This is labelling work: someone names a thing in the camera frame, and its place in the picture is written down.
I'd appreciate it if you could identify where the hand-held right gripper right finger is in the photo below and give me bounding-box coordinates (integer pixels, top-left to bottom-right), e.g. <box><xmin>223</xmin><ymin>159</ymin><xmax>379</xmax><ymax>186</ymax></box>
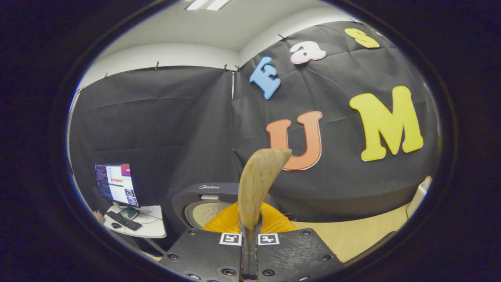
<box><xmin>250</xmin><ymin>202</ymin><xmax>346</xmax><ymax>282</ymax></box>

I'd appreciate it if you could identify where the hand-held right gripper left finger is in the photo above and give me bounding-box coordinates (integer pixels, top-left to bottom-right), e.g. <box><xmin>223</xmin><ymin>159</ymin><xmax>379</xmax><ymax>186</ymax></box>
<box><xmin>159</xmin><ymin>202</ymin><xmax>252</xmax><ymax>282</ymax></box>

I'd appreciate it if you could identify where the silver black rice cooker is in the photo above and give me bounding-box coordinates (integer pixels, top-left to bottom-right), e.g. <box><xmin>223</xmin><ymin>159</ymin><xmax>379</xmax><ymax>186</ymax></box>
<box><xmin>171</xmin><ymin>183</ymin><xmax>282</xmax><ymax>235</ymax></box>

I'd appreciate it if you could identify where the wooden spoon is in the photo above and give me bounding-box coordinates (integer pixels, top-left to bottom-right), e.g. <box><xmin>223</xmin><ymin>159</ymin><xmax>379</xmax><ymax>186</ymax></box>
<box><xmin>238</xmin><ymin>148</ymin><xmax>293</xmax><ymax>236</ymax></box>

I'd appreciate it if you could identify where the white side table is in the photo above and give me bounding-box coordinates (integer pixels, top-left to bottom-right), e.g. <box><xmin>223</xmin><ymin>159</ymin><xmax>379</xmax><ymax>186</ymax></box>
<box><xmin>103</xmin><ymin>205</ymin><xmax>168</xmax><ymax>255</ymax></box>

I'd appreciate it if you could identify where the small teal box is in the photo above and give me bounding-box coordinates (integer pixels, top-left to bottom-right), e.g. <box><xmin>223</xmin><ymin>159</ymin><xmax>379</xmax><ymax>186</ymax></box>
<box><xmin>119</xmin><ymin>207</ymin><xmax>140</xmax><ymax>221</ymax></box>

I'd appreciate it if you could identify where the black keyboard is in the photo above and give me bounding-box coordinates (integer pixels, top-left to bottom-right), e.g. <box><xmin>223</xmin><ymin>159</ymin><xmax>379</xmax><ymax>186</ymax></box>
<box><xmin>106</xmin><ymin>211</ymin><xmax>143</xmax><ymax>231</ymax></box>

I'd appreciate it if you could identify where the computer monitor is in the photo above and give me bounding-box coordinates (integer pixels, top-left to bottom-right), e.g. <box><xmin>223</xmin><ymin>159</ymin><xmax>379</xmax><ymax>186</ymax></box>
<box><xmin>94</xmin><ymin>163</ymin><xmax>140</xmax><ymax>207</ymax></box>

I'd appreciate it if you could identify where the black backdrop cloth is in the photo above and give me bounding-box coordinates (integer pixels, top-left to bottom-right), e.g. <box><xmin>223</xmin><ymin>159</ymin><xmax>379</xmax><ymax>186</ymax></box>
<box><xmin>68</xmin><ymin>20</ymin><xmax>441</xmax><ymax>251</ymax></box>

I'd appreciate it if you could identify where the white toaster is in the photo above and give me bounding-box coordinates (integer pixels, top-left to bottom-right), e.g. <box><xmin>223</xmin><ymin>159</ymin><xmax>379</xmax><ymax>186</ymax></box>
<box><xmin>406</xmin><ymin>175</ymin><xmax>433</xmax><ymax>220</ymax></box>

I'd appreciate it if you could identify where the ceiling light panel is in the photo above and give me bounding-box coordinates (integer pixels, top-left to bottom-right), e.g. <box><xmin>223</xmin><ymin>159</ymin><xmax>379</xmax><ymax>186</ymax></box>
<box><xmin>185</xmin><ymin>0</ymin><xmax>232</xmax><ymax>11</ymax></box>

